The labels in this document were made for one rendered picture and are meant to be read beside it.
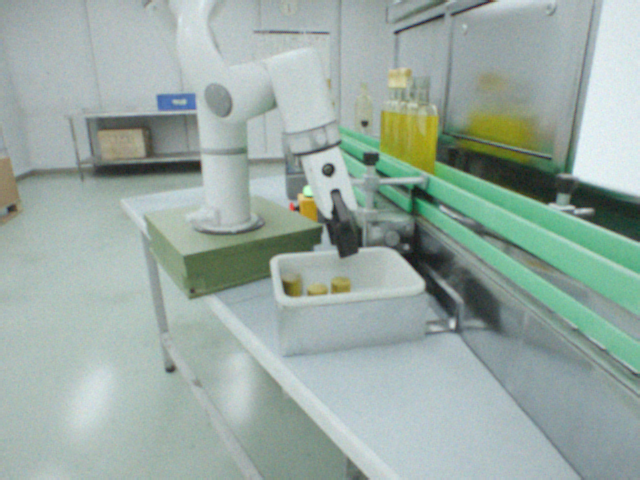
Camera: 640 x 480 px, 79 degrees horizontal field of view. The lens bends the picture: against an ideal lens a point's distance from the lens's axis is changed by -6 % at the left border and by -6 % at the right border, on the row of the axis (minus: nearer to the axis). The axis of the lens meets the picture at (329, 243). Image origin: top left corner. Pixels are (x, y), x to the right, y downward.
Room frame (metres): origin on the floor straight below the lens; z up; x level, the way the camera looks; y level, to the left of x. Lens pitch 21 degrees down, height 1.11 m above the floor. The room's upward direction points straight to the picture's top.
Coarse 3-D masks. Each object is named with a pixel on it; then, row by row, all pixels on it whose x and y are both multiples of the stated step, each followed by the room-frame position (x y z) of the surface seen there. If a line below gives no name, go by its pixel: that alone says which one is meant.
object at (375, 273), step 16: (288, 256) 0.66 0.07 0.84; (304, 256) 0.66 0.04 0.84; (320, 256) 0.67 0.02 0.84; (336, 256) 0.67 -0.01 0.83; (352, 256) 0.68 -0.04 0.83; (368, 256) 0.68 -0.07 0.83; (384, 256) 0.68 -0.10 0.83; (400, 256) 0.65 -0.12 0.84; (272, 272) 0.59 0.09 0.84; (288, 272) 0.65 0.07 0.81; (304, 272) 0.66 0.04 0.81; (320, 272) 0.66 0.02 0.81; (336, 272) 0.67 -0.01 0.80; (352, 272) 0.67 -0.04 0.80; (368, 272) 0.68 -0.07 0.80; (384, 272) 0.68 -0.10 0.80; (400, 272) 0.62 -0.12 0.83; (304, 288) 0.65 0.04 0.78; (352, 288) 0.67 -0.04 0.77; (368, 288) 0.67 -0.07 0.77; (384, 288) 0.67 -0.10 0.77; (400, 288) 0.53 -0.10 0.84; (416, 288) 0.53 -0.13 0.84; (288, 304) 0.50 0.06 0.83; (304, 304) 0.50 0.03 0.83; (320, 304) 0.51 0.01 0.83
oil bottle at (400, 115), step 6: (402, 102) 0.94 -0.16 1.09; (408, 102) 0.93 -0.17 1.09; (402, 108) 0.93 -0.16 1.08; (396, 114) 0.96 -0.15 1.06; (402, 114) 0.92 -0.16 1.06; (396, 120) 0.96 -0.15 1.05; (402, 120) 0.92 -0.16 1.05; (396, 126) 0.96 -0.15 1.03; (402, 126) 0.92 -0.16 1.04; (396, 132) 0.95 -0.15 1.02; (402, 132) 0.92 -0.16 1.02; (396, 138) 0.95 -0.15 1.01; (402, 138) 0.92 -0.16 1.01; (396, 144) 0.95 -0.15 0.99; (402, 144) 0.92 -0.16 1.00; (396, 150) 0.95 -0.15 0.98; (402, 150) 0.92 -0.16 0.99; (396, 156) 0.95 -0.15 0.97; (402, 156) 0.92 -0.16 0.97
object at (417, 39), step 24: (408, 0) 1.34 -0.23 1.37; (432, 0) 1.18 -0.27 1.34; (408, 24) 1.39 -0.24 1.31; (432, 24) 1.24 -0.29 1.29; (408, 48) 1.41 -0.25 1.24; (432, 48) 1.23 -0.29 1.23; (432, 72) 1.23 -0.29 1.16; (432, 96) 1.22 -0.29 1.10; (456, 168) 1.02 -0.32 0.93; (480, 168) 0.93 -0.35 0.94; (504, 168) 0.84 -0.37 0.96; (528, 192) 0.76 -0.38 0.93; (552, 192) 0.69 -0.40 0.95; (576, 192) 0.64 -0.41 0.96; (600, 216) 0.58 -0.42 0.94; (624, 216) 0.54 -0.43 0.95
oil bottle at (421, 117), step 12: (408, 108) 0.89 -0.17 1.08; (420, 108) 0.86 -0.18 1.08; (432, 108) 0.87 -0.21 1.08; (408, 120) 0.89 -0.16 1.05; (420, 120) 0.86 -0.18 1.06; (432, 120) 0.86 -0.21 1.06; (408, 132) 0.88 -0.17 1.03; (420, 132) 0.86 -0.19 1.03; (432, 132) 0.86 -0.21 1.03; (408, 144) 0.88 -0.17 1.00; (420, 144) 0.86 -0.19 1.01; (432, 144) 0.86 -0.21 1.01; (408, 156) 0.87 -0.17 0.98; (420, 156) 0.86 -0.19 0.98; (432, 156) 0.87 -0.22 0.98; (420, 168) 0.86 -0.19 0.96; (432, 168) 0.87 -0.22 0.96
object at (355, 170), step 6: (342, 156) 1.00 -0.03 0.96; (348, 156) 0.96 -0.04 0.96; (348, 162) 0.94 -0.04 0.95; (354, 162) 0.89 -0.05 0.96; (348, 168) 0.94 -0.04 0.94; (354, 168) 0.89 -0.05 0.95; (360, 168) 0.84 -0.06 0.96; (348, 174) 0.95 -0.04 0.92; (354, 174) 0.89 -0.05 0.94; (360, 174) 0.84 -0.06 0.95; (354, 186) 0.89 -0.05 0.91; (360, 186) 0.85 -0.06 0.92; (354, 192) 0.88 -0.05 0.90; (360, 192) 0.84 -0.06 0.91; (360, 198) 0.83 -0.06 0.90
